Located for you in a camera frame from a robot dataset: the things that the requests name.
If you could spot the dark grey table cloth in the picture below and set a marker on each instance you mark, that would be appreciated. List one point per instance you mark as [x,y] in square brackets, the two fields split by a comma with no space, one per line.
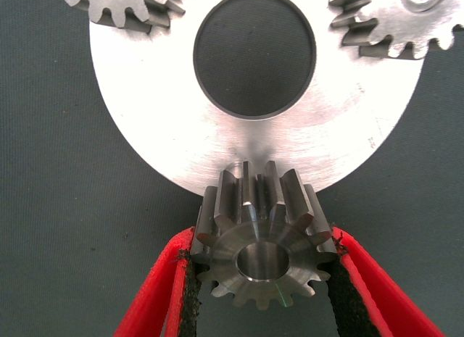
[43,170]

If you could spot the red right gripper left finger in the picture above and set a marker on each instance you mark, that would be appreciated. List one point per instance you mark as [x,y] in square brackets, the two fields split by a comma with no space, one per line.
[156,297]

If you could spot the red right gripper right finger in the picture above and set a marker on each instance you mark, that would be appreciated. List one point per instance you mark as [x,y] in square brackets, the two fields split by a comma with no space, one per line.
[377,300]

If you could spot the round metal carrier plate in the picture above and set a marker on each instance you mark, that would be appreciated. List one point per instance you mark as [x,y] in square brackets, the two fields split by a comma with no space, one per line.
[163,98]

